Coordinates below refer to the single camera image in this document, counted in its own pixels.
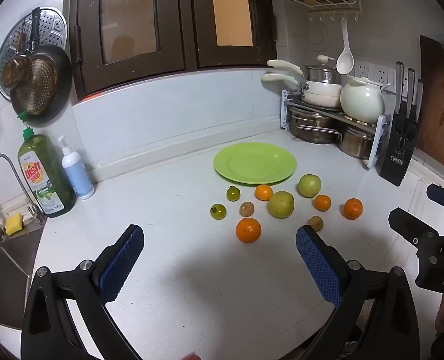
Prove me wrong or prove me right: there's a large orange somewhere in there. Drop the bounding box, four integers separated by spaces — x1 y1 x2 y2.
236 217 262 244

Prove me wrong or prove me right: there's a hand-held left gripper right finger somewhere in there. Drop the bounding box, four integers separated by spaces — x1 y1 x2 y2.
296 225 421 360

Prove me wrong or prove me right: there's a green plate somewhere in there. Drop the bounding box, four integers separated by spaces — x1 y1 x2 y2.
213 142 297 185

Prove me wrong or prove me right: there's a green dish soap bottle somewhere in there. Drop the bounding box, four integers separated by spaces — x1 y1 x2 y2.
17 112 77 218

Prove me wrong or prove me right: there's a small orange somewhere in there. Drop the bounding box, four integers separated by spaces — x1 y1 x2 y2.
254 184 274 201
313 194 332 212
344 198 364 220

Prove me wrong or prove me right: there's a small steel pot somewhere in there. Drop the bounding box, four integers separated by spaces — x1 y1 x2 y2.
336 125 376 159

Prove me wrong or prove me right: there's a yellow sponge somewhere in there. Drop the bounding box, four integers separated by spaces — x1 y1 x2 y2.
5 214 23 235

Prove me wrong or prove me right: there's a metal strainer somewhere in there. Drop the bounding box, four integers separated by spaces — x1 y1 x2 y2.
12 58 56 116

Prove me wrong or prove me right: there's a dark wooden wall cabinet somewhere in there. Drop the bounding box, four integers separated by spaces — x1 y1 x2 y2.
62 0 278 101

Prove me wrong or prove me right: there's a white wire wall rack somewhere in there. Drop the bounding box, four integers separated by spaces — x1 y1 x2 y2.
272 0 362 22

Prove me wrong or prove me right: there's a white pump bottle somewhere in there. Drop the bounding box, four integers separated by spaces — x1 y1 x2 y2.
58 135 95 200

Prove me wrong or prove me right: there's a small brown pot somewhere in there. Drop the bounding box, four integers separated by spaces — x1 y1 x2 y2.
1 55 31 90

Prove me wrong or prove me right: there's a black frying pan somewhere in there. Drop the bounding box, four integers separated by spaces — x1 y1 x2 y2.
10 7 73 126

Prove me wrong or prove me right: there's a metal pot shelf rack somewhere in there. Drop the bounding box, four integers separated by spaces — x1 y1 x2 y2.
281 89 391 169

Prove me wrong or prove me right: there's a large green apple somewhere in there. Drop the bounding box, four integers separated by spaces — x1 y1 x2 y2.
267 191 295 219

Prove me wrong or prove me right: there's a cream ceramic pot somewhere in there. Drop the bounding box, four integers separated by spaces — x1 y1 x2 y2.
339 75 390 124

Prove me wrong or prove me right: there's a steel handled knife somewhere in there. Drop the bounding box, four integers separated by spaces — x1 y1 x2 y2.
415 79 424 121
395 62 405 115
406 68 416 119

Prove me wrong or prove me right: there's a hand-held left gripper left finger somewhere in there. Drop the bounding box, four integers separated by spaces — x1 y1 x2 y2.
20 224 145 360

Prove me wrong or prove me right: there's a white ladle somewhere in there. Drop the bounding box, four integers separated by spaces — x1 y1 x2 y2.
336 19 355 76

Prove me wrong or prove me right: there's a steel sink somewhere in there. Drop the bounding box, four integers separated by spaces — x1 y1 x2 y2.
0 229 44 331

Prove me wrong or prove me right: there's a black knife block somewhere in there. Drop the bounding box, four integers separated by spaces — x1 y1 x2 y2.
379 110 420 187

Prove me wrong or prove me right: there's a brown cutting board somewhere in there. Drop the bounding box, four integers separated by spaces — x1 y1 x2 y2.
415 35 444 179

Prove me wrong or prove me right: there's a glass cabinet door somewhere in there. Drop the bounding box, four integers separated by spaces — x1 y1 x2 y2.
72 0 188 98
188 0 276 70

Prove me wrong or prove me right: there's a metal faucet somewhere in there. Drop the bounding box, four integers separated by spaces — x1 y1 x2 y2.
0 153 47 242

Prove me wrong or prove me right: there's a large steel pot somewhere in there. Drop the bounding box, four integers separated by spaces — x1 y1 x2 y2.
289 107 339 145

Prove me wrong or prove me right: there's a perforated metal steamer plate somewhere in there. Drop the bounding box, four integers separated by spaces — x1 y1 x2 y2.
0 6 68 102

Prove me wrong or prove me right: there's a steel pot with lid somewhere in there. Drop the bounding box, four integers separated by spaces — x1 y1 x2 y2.
305 55 343 84

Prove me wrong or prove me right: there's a white wall socket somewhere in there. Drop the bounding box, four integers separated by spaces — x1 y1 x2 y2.
372 64 396 93
355 60 372 80

